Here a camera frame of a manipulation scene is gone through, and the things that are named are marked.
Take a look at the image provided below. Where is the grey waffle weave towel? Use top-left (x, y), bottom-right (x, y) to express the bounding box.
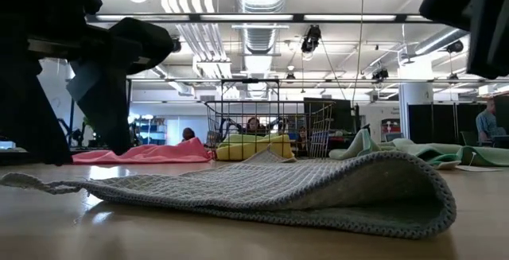
top-left (0, 149), bottom-right (457, 240)

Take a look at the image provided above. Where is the pale mint green towel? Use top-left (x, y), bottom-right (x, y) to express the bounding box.
top-left (328, 128), bottom-right (509, 172)

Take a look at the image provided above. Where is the black television screen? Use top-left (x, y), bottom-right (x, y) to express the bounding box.
top-left (304, 97), bottom-right (353, 132)

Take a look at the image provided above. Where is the pink microfiber towel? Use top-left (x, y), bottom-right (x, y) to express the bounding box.
top-left (71, 137), bottom-right (214, 165)

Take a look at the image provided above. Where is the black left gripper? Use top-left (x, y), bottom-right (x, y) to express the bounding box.
top-left (0, 0), bottom-right (176, 166)

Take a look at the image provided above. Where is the blue storage shelf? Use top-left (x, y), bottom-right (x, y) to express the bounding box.
top-left (133, 116), bottom-right (168, 146)

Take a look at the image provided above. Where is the white round column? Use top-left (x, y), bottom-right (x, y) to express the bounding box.
top-left (398, 83), bottom-right (434, 140)

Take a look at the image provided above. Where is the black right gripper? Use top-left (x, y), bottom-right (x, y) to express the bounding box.
top-left (419, 0), bottom-right (509, 80)

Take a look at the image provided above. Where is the yellow microfiber towel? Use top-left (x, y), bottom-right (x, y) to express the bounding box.
top-left (216, 134), bottom-right (295, 161)

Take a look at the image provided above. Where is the black overhead camera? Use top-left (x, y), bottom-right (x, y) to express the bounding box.
top-left (301, 24), bottom-right (322, 53)

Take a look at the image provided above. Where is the white towel label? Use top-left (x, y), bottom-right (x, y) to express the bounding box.
top-left (455, 151), bottom-right (503, 173)

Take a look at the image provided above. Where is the wire mesh basket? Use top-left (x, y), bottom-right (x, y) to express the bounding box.
top-left (204, 99), bottom-right (334, 161)

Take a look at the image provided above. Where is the black partition wall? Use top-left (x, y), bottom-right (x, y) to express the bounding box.
top-left (408, 103), bottom-right (480, 145)

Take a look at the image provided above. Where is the black ceiling spotlight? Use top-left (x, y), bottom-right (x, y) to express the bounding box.
top-left (445, 39), bottom-right (465, 54)

